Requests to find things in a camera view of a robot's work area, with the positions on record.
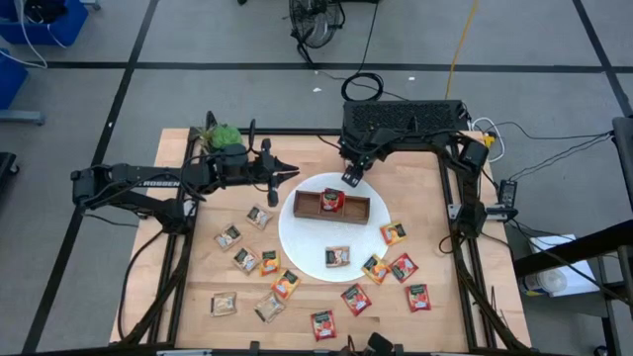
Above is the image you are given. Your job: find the black floor fan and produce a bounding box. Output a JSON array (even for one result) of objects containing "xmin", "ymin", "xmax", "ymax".
[{"xmin": 288, "ymin": 0, "xmax": 346, "ymax": 65}]

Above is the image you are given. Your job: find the black power brick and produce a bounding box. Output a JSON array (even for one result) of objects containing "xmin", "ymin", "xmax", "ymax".
[{"xmin": 497, "ymin": 179, "xmax": 519, "ymax": 209}]

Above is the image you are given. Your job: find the orange mango tea packet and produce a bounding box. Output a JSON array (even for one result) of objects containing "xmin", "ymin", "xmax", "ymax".
[
  {"xmin": 379, "ymin": 222, "xmax": 408, "ymax": 247},
  {"xmin": 270, "ymin": 268, "xmax": 302, "ymax": 301},
  {"xmin": 361, "ymin": 253, "xmax": 392, "ymax": 286},
  {"xmin": 258, "ymin": 249, "xmax": 282, "ymax": 277}
]

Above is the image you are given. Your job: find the white container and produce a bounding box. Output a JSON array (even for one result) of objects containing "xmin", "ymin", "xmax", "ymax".
[{"xmin": 518, "ymin": 232, "xmax": 600, "ymax": 298}]

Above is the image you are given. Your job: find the thick yellow hanging cable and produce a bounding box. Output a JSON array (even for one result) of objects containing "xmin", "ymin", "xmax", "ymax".
[{"xmin": 443, "ymin": 0, "xmax": 480, "ymax": 100}]

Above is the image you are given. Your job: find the wooden compartment tea box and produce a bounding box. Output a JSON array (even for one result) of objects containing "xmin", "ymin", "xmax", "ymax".
[{"xmin": 292, "ymin": 189, "xmax": 372, "ymax": 226}]

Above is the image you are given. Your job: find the person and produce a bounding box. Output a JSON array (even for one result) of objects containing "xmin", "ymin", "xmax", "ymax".
[{"xmin": 345, "ymin": 331, "xmax": 405, "ymax": 356}]

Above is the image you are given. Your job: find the white cable loop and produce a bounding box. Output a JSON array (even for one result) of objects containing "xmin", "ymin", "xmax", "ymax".
[{"xmin": 469, "ymin": 117, "xmax": 506, "ymax": 164}]

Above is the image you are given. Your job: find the black coiled floor cable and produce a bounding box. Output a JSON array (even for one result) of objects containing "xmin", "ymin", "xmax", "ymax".
[{"xmin": 338, "ymin": 0, "xmax": 397, "ymax": 104}]

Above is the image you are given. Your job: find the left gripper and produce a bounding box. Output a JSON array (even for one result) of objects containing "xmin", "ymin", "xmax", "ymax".
[{"xmin": 217, "ymin": 138, "xmax": 301, "ymax": 208}]

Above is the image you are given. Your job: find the blue plastic bin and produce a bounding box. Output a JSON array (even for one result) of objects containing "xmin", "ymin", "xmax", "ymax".
[{"xmin": 0, "ymin": 48, "xmax": 30, "ymax": 111}]

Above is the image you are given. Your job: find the succulent in triangle-pattern pot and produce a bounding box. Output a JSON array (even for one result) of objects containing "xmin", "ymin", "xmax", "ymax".
[{"xmin": 196, "ymin": 123, "xmax": 244, "ymax": 153}]

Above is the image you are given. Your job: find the red strawberry tea packet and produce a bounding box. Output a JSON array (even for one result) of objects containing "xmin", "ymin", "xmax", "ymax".
[
  {"xmin": 320, "ymin": 187, "xmax": 346, "ymax": 213},
  {"xmin": 339, "ymin": 283, "xmax": 373, "ymax": 317},
  {"xmin": 389, "ymin": 252, "xmax": 419, "ymax": 284},
  {"xmin": 310, "ymin": 310, "xmax": 338, "ymax": 342},
  {"xmin": 406, "ymin": 283, "xmax": 432, "ymax": 313}
]

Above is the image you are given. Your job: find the brown vanilla caramel tea packet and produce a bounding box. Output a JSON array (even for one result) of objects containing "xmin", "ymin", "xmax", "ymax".
[
  {"xmin": 214, "ymin": 223, "xmax": 243, "ymax": 251},
  {"xmin": 324, "ymin": 245, "xmax": 351, "ymax": 269},
  {"xmin": 246, "ymin": 204, "xmax": 274, "ymax": 231},
  {"xmin": 231, "ymin": 246, "xmax": 262, "ymax": 276}
]

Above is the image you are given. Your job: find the white round placemat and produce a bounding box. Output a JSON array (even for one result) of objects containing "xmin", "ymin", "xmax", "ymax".
[{"xmin": 277, "ymin": 171, "xmax": 392, "ymax": 283}]

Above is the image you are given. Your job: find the blue bin with black items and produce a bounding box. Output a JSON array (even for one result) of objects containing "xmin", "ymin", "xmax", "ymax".
[{"xmin": 0, "ymin": 0, "xmax": 90, "ymax": 46}]

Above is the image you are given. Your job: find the black perforated computer case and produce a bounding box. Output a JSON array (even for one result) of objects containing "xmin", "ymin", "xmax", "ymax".
[{"xmin": 342, "ymin": 100, "xmax": 470, "ymax": 134}]

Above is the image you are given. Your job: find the pale beige tea packet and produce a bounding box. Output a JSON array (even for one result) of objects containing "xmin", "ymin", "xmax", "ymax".
[
  {"xmin": 210, "ymin": 291, "xmax": 238, "ymax": 317},
  {"xmin": 253, "ymin": 291, "xmax": 287, "ymax": 324}
]

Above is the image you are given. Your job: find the grey metal foot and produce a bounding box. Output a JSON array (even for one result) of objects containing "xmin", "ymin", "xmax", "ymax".
[{"xmin": 0, "ymin": 109, "xmax": 46, "ymax": 128}]

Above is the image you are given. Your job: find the black metal stand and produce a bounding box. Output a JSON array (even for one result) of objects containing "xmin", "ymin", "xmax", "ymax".
[{"xmin": 511, "ymin": 116, "xmax": 633, "ymax": 356}]

